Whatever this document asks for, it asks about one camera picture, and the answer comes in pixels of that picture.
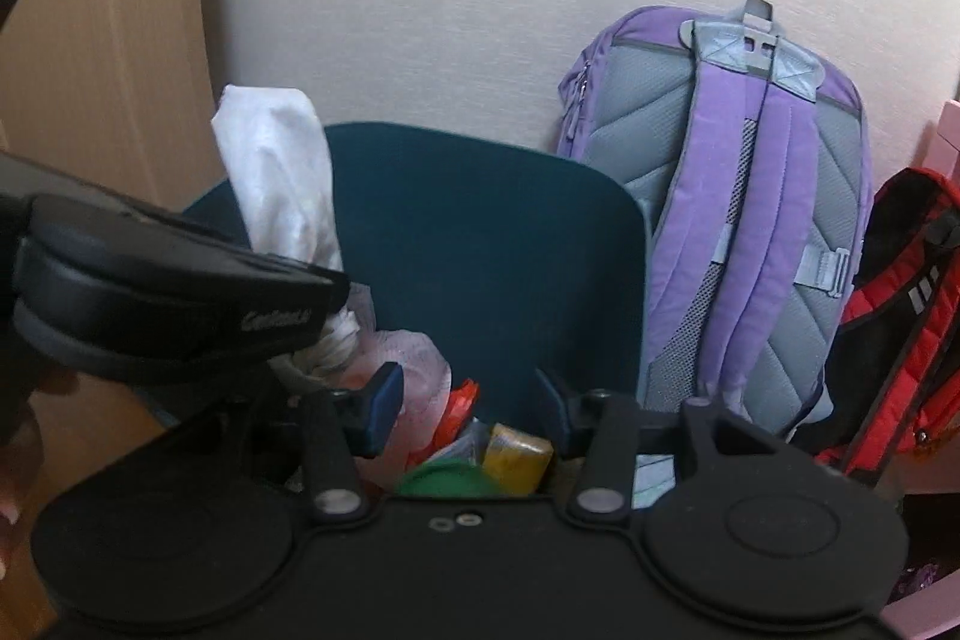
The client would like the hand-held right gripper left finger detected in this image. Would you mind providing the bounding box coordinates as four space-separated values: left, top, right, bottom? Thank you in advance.
176 361 406 522

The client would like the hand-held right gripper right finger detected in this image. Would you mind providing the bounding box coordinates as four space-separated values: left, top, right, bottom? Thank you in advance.
534 366 818 525

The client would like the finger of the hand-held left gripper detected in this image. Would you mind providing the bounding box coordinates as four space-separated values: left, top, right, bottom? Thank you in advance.
301 263 352 322

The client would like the white plastic bag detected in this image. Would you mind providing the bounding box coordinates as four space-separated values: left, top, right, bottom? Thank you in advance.
210 83 376 387

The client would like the dark teal trash bin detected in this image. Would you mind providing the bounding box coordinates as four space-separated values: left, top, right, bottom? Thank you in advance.
180 121 650 500

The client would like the person's left hand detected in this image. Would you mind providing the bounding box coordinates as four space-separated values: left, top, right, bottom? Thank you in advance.
0 377 47 581

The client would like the pink white plastic wrapper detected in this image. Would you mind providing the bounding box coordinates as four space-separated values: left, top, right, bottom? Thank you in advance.
352 329 455 483

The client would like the yellow snack packet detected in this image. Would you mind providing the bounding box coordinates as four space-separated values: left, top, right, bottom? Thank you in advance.
481 424 556 497

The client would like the red plastic wrapper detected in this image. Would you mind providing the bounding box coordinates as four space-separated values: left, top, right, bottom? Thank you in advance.
424 377 481 461

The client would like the green round lid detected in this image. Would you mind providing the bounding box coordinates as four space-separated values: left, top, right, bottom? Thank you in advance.
396 460 496 498

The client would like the teal white zigzag blanket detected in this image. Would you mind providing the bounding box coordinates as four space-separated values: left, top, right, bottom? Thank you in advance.
634 456 685 510

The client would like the wooden door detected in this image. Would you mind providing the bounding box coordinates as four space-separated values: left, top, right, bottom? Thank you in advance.
0 0 239 640

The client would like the purple grey backpack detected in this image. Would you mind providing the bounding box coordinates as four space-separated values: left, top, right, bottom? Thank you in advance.
556 0 872 443

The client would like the red black backpack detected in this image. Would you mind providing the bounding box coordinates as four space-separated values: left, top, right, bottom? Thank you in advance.
814 166 960 488

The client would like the purple shiny packet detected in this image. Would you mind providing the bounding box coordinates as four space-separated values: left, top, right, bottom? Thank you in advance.
896 561 950 611

